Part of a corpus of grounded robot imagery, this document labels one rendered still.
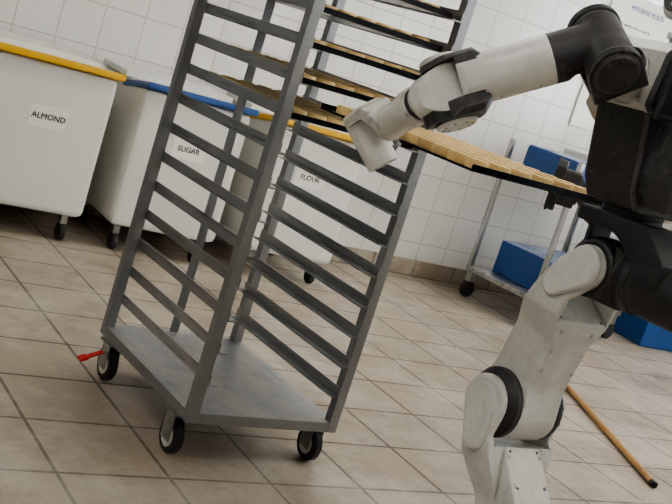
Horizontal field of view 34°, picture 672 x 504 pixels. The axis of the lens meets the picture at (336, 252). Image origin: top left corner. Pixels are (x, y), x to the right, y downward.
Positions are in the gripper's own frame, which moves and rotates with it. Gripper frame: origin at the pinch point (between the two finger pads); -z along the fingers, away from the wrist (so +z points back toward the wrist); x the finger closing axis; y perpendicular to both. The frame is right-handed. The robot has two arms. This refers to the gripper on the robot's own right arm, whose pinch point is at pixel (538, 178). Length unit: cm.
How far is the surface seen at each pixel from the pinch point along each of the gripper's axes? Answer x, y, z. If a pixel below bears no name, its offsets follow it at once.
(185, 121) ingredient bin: -37, -198, -156
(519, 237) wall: -66, -430, -7
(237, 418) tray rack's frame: -86, -10, -54
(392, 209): -23, -34, -35
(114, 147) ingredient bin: -58, -197, -184
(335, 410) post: -82, -32, -33
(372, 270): -40, -34, -35
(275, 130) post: -9, 0, -64
